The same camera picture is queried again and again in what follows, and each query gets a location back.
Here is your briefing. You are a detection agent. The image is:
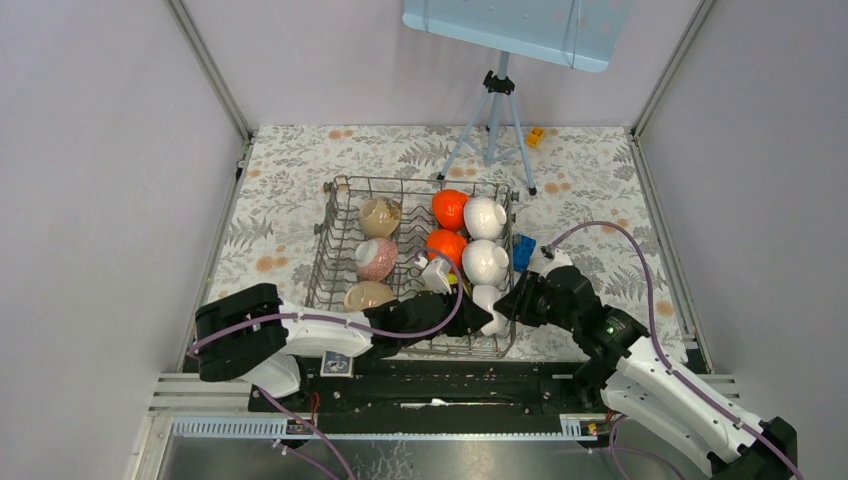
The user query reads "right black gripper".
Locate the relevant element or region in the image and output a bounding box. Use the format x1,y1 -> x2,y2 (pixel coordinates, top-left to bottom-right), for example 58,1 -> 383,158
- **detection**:
491,270 -> 578,333

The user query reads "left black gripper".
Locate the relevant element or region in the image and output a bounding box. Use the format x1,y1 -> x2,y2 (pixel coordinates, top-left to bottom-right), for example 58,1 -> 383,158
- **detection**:
401,282 -> 494,348

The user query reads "grey wire dish rack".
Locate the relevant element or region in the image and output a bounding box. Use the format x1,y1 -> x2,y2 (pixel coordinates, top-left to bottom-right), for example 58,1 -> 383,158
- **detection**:
306,175 -> 519,359

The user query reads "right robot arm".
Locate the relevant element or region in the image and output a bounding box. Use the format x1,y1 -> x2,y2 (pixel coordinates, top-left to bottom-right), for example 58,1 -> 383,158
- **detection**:
493,265 -> 798,479

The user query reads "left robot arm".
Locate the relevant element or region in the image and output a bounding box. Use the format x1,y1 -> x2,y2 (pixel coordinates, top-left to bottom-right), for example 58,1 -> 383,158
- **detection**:
187,283 -> 506,411

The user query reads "middle white ribbed bowl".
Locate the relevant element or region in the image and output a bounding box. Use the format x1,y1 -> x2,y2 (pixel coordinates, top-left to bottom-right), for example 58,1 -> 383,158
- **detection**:
462,239 -> 510,286

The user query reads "white ribbed bowl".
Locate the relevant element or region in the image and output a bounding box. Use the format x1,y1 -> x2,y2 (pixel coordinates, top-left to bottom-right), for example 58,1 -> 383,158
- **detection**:
462,239 -> 510,286
463,197 -> 507,240

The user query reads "blue toy block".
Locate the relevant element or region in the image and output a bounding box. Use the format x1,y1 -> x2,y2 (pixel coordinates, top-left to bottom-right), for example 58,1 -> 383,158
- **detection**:
513,234 -> 537,273

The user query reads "near orange bowl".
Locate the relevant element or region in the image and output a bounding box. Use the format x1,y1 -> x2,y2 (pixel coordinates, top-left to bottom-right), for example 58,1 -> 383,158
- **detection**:
426,229 -> 468,269

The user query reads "orange bowl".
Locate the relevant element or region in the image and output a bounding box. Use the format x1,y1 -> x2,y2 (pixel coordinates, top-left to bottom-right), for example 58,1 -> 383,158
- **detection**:
426,229 -> 468,269
431,189 -> 470,232

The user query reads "far white ribbed bowl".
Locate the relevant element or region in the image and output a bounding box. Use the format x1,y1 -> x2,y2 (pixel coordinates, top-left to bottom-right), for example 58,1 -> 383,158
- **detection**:
463,197 -> 507,240

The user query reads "floral tablecloth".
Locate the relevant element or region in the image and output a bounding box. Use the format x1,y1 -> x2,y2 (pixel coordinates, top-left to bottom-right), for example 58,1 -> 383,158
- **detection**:
207,125 -> 690,361

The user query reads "far orange bowl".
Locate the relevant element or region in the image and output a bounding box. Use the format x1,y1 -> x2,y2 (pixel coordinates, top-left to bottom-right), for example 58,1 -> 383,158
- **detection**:
431,189 -> 470,232

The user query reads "near beige patterned bowl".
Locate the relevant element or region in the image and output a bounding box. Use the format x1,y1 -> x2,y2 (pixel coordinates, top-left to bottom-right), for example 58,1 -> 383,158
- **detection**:
343,281 -> 396,312

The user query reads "beige patterned bowl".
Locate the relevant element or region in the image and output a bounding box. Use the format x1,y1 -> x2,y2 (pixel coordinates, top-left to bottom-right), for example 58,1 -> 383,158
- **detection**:
343,281 -> 396,312
358,196 -> 402,238

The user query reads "pink patterned bowl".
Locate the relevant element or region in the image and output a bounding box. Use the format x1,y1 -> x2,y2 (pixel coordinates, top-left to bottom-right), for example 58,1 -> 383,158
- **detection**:
354,238 -> 398,282

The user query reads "far beige patterned bowl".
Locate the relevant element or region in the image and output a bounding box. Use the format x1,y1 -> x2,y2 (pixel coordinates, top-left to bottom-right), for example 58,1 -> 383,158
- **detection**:
358,196 -> 402,238

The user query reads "blue playing card box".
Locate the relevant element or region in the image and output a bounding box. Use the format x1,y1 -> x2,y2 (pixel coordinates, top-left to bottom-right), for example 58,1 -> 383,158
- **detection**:
319,351 -> 354,378

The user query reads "orange toy block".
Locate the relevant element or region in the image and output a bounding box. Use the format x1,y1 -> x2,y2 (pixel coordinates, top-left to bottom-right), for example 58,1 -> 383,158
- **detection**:
525,127 -> 547,148

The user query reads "light blue tripod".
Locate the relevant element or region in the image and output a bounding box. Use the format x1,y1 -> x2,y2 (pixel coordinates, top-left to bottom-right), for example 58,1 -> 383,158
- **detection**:
436,51 -> 537,196

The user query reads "light blue board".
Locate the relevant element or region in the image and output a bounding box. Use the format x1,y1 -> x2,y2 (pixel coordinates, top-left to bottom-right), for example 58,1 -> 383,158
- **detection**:
402,0 -> 634,73

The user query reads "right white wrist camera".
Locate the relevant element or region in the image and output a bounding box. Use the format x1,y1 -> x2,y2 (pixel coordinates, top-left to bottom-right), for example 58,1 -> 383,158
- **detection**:
528,245 -> 574,278

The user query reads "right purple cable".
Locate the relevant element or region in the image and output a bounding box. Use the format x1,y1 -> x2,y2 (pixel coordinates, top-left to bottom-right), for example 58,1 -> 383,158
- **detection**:
541,221 -> 806,480

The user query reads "purple cable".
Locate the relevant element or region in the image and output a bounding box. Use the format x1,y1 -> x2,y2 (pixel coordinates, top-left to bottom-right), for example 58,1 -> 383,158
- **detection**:
541,221 -> 806,480
187,248 -> 465,359

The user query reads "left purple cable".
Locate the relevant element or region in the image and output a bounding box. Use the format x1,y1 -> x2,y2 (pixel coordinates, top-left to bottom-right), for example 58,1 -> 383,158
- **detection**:
187,248 -> 465,359

